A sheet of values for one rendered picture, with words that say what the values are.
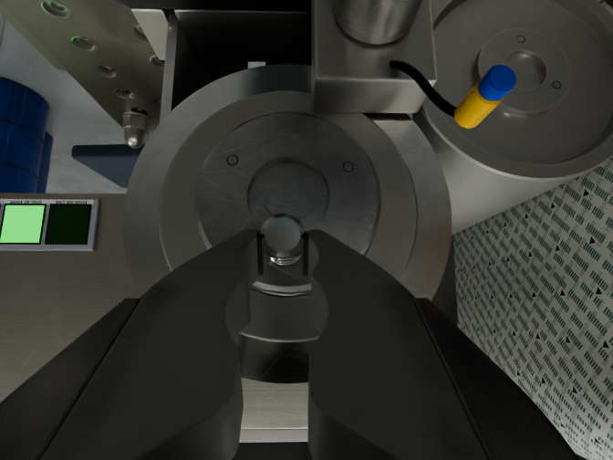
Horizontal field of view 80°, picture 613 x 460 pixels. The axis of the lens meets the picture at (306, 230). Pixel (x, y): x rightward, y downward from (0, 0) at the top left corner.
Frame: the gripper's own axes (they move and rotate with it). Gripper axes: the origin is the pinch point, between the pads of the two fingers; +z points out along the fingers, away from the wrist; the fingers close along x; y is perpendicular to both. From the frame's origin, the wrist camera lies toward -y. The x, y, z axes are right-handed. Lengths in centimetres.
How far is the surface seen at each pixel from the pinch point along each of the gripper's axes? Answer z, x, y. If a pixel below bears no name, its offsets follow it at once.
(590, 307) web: 5.7, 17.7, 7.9
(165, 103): 8.1, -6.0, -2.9
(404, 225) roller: 3.5, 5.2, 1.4
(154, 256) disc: 2.8, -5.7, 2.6
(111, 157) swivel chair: 173, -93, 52
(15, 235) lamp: 32, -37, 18
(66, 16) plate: 29.2, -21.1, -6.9
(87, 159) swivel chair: 174, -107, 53
